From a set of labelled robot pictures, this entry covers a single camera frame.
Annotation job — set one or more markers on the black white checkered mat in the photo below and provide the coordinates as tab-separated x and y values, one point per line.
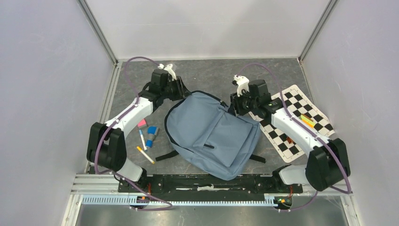
286	122

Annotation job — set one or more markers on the blue pencil sharpener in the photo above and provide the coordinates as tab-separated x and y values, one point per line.
152	130

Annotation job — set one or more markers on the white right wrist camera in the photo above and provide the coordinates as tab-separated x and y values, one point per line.
242	84

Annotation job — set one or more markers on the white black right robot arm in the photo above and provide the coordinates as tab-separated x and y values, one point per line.
327	159

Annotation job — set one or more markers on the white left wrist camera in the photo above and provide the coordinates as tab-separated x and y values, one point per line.
169	69

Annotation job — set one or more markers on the blue fabric backpack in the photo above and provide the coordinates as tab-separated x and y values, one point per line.
204	131

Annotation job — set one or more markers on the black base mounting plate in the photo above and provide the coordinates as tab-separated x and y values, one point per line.
205	187

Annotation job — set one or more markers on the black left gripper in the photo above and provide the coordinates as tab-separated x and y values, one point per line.
181	91

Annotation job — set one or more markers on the blue cap marker pen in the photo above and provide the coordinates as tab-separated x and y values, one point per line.
143	140

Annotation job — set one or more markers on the pink grey eraser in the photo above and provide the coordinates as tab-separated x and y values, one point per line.
142	124

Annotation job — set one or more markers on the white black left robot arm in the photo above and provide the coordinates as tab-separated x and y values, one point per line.
106	144

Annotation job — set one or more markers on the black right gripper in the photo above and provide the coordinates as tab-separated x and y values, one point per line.
235	102

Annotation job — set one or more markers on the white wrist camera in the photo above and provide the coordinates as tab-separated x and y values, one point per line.
169	69
242	84

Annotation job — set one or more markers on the slotted cable duct rail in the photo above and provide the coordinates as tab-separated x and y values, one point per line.
136	200

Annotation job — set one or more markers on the yellow cap marker pen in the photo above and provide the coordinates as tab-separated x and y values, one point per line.
145	155

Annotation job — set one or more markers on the blue grey glue stick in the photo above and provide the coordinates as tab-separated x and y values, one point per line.
150	139

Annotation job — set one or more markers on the orange green toy blocks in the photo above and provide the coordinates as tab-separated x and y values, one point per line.
308	121

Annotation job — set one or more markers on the striped colour block stack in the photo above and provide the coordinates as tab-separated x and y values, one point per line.
290	141

